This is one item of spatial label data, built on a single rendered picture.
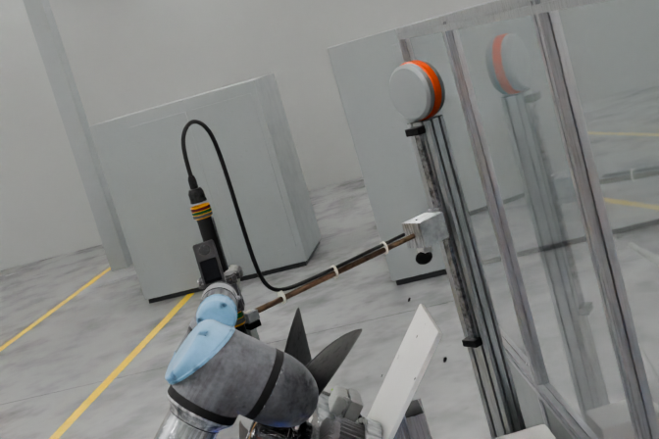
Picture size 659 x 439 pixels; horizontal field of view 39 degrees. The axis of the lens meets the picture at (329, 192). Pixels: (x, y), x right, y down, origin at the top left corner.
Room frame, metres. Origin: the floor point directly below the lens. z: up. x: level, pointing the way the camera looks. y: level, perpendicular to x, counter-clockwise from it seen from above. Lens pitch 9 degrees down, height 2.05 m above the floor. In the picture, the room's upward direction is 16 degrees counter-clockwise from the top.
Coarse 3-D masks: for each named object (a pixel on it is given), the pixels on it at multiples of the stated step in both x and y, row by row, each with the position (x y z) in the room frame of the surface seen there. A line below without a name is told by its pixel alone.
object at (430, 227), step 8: (440, 208) 2.43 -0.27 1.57; (424, 216) 2.43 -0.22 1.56; (432, 216) 2.39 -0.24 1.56; (440, 216) 2.41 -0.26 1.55; (408, 224) 2.40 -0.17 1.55; (416, 224) 2.37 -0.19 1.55; (424, 224) 2.37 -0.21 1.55; (432, 224) 2.39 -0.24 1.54; (440, 224) 2.40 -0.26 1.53; (408, 232) 2.40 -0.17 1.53; (416, 232) 2.38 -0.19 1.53; (424, 232) 2.37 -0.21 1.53; (432, 232) 2.38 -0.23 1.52; (440, 232) 2.40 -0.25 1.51; (448, 232) 2.43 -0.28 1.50; (416, 240) 2.38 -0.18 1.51; (424, 240) 2.36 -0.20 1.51; (432, 240) 2.38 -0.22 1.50; (440, 240) 2.39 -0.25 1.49
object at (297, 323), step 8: (296, 312) 2.34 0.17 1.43; (296, 320) 2.35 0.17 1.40; (296, 328) 2.35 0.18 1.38; (288, 336) 2.30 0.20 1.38; (296, 336) 2.36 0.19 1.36; (304, 336) 2.42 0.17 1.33; (288, 344) 2.30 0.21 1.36; (296, 344) 2.35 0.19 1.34; (304, 344) 2.41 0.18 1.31; (288, 352) 2.30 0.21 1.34; (296, 352) 2.35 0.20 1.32; (304, 352) 2.41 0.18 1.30; (304, 360) 2.39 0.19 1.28
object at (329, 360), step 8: (344, 336) 2.04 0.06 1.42; (352, 336) 2.08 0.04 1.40; (336, 344) 2.03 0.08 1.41; (344, 344) 2.07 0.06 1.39; (352, 344) 2.10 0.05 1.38; (320, 352) 1.96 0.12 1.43; (328, 352) 2.02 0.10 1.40; (336, 352) 2.06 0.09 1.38; (344, 352) 2.10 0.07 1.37; (312, 360) 1.94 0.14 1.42; (320, 360) 2.01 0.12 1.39; (328, 360) 2.06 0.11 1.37; (336, 360) 2.09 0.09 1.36; (312, 368) 2.02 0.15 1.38; (320, 368) 2.06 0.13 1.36; (328, 368) 2.09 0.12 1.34; (336, 368) 2.12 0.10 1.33; (320, 376) 2.09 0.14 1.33; (328, 376) 2.11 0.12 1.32; (320, 384) 2.11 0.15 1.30; (320, 392) 2.13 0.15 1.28
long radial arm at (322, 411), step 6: (324, 396) 2.51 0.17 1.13; (318, 402) 2.44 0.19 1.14; (324, 402) 2.46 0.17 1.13; (318, 408) 2.39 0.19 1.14; (324, 408) 2.41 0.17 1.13; (318, 414) 2.35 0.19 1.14; (324, 414) 2.36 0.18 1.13; (330, 414) 2.38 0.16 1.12; (306, 420) 2.44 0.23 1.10; (312, 420) 2.37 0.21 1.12; (318, 420) 2.30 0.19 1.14; (318, 426) 2.27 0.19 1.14
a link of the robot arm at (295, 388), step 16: (288, 368) 1.38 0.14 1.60; (304, 368) 1.42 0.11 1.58; (288, 384) 1.37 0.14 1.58; (304, 384) 1.39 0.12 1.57; (272, 400) 1.36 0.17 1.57; (288, 400) 1.37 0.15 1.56; (304, 400) 1.39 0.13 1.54; (256, 416) 1.37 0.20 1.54; (272, 416) 1.37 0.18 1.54; (288, 416) 1.38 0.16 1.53; (304, 416) 1.41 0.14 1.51
